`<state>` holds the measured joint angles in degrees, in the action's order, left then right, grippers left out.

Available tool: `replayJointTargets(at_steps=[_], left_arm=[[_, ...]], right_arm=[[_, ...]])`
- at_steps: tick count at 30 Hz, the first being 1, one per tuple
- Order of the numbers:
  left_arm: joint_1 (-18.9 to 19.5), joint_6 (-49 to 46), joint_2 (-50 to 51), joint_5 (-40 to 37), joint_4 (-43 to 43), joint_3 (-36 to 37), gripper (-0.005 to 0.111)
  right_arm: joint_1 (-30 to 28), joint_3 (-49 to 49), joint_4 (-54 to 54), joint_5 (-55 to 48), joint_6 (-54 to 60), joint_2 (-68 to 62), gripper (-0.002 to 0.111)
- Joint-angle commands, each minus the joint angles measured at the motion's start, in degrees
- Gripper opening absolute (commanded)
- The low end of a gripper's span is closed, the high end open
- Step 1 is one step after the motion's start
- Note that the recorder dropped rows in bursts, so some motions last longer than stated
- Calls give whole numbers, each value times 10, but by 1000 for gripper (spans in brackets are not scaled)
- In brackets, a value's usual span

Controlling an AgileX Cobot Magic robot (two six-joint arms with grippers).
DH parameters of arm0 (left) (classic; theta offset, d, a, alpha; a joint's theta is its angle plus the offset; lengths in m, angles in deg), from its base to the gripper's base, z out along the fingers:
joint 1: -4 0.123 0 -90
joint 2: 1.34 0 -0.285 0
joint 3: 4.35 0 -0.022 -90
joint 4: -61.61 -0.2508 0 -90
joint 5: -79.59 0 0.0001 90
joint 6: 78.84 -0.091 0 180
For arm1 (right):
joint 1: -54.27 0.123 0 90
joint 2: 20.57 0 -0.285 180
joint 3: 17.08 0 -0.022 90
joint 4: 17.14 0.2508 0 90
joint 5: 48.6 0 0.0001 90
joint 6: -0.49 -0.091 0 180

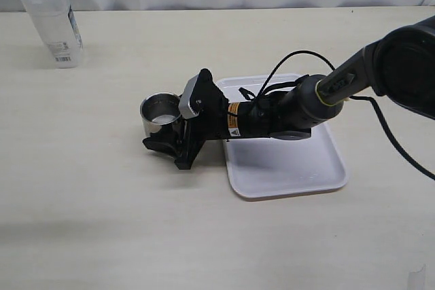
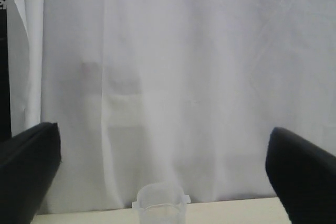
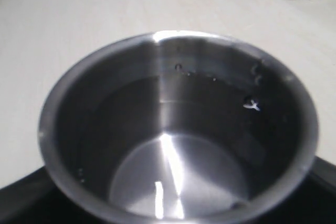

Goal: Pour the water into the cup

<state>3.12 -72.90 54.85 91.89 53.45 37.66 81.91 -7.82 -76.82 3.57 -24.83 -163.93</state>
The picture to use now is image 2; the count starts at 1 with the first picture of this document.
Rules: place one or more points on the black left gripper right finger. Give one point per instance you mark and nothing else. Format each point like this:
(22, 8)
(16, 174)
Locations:
(302, 176)

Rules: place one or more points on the clear plastic measuring cup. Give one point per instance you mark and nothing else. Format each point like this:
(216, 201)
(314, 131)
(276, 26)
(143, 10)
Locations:
(161, 203)

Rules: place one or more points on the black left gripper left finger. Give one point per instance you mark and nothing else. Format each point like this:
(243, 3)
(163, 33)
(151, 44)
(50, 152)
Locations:
(29, 163)

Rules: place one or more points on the white backdrop curtain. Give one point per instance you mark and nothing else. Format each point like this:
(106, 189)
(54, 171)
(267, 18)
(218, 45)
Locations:
(185, 91)

